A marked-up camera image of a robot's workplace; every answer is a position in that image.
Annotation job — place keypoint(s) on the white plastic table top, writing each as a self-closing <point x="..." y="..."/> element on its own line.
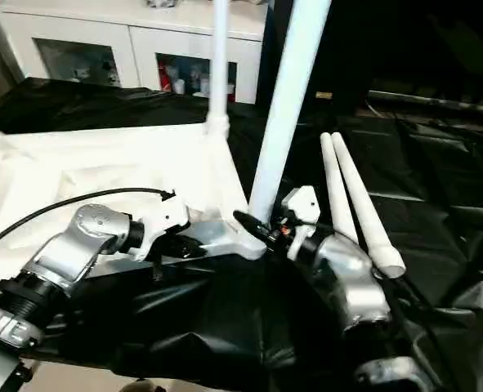
<point x="78" y="171"/>

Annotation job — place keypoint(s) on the white plastic table leg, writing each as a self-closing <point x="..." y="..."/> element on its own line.
<point x="368" y="212"/>
<point x="286" y="98"/>
<point x="339" y="196"/>
<point x="218" y="65"/>

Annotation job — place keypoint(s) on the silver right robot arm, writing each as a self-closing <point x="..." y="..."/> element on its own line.
<point x="355" y="278"/>

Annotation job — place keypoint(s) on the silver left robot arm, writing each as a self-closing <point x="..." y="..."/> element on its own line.
<point x="69" y="245"/>

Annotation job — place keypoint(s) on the small yellow label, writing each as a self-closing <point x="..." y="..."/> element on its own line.
<point x="324" y="95"/>

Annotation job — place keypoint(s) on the black mat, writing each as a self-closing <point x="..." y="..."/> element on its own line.
<point x="437" y="212"/>

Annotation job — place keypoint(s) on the white cabinet with glass doors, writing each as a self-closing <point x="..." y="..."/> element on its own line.
<point x="102" y="33"/>

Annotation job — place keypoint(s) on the grey metal rail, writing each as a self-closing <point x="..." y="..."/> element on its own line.
<point x="437" y="102"/>

